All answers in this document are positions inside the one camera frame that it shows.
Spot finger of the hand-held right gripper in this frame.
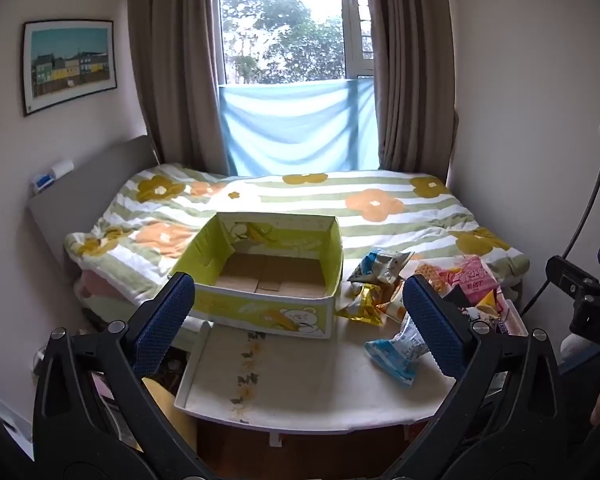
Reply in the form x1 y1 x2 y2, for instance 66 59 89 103
546 256 600 307

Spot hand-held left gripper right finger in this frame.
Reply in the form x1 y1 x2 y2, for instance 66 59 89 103
401 274 571 480

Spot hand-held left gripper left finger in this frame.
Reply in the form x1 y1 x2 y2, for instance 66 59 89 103
32 271 216 480

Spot white orange snack packet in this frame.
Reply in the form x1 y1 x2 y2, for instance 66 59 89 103
379 289 407 324

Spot silver blue snack packet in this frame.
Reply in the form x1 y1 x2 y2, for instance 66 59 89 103
347 249 416 286

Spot yellow green cardboard box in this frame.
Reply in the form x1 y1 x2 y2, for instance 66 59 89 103
169 211 344 341

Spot blue white snack packet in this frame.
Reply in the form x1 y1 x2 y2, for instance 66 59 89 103
364 317 433 391

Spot honeycomb snack packet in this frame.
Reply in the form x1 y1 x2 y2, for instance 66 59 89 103
414 260 453 293

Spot pink strawberry snack packet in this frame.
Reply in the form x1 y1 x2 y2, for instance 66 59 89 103
437 255 499 306

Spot golden yellow snack packet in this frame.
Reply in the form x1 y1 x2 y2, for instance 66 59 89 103
336 284 387 328

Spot floral striped blanket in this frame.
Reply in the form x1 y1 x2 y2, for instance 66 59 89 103
62 162 531 311

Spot white floral folding table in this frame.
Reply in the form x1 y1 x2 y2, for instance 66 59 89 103
174 280 523 448

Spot grey bed headboard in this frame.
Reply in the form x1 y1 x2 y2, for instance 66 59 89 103
26 135 156 281

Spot white blue lint roller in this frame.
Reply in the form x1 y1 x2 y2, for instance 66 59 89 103
30 159 77 195

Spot light blue cloth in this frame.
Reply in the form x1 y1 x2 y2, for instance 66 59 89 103
218 77 381 177

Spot brown curtain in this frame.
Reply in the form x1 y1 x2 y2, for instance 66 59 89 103
365 0 456 188
126 0 231 177

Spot window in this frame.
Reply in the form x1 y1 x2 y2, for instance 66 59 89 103
218 0 378 86

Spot black cable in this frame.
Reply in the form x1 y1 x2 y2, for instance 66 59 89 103
522 125 600 312

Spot framed wall picture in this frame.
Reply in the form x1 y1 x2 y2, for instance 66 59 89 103
21 19 118 117

